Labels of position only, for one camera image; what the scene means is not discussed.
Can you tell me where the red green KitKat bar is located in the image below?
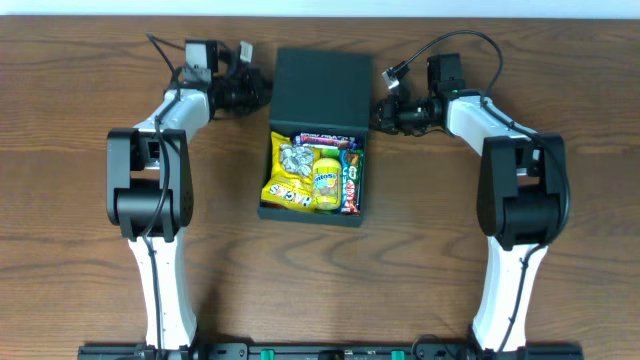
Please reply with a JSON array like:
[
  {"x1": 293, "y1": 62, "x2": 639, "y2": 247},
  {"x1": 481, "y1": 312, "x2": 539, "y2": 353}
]
[{"x1": 340, "y1": 149, "x2": 363, "y2": 216}]

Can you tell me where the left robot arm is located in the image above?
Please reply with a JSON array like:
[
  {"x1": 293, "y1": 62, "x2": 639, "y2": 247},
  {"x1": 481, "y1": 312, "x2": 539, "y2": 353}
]
[{"x1": 106, "y1": 64, "x2": 271, "y2": 359}]

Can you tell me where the Haribo gummy candy bag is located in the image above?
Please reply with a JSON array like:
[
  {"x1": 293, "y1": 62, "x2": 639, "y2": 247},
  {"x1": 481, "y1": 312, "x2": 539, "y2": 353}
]
[{"x1": 321, "y1": 148, "x2": 341, "y2": 160}]

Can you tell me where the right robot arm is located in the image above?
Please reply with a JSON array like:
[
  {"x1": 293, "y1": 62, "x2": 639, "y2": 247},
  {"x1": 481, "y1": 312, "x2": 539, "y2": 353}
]
[{"x1": 375, "y1": 53, "x2": 571, "y2": 358}]

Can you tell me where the purple Dairy Milk bar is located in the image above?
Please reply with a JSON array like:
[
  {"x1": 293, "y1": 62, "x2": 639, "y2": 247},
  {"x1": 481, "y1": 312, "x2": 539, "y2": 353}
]
[{"x1": 292, "y1": 132, "x2": 360, "y2": 150}]

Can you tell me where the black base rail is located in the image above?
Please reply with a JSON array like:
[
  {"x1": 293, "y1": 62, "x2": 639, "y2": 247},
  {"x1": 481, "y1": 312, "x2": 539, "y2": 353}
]
[{"x1": 76, "y1": 337, "x2": 585, "y2": 360}]

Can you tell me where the dark green lidded box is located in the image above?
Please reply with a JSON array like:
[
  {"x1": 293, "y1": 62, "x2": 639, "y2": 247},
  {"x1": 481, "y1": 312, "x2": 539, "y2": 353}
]
[{"x1": 256, "y1": 47, "x2": 374, "y2": 229}]

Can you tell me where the yellow Mentos gum jar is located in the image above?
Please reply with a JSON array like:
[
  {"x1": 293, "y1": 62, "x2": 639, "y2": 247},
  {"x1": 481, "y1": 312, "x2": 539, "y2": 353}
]
[{"x1": 312, "y1": 158, "x2": 342, "y2": 211}]

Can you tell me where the yellow Hacks candy bag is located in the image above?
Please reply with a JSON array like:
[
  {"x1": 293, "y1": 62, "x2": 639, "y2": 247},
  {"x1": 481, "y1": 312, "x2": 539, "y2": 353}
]
[{"x1": 261, "y1": 132, "x2": 321, "y2": 213}]

